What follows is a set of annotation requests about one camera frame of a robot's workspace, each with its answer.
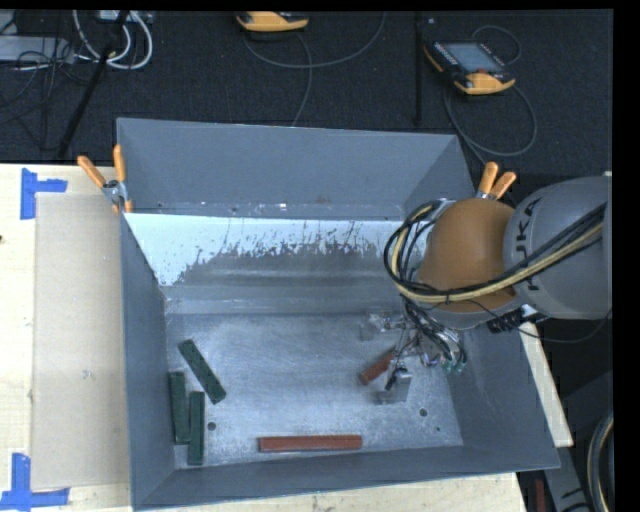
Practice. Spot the grey metal bin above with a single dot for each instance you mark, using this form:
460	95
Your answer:
300	350

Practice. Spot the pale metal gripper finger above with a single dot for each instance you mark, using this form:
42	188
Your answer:
397	387
371	329

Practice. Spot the red-brown flat block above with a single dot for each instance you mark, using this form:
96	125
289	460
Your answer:
376	370
310	443

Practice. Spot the black cylinder on white bracket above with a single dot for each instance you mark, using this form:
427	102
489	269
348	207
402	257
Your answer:
502	322

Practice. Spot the pale wood flat board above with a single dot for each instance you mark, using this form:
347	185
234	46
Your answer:
75	340

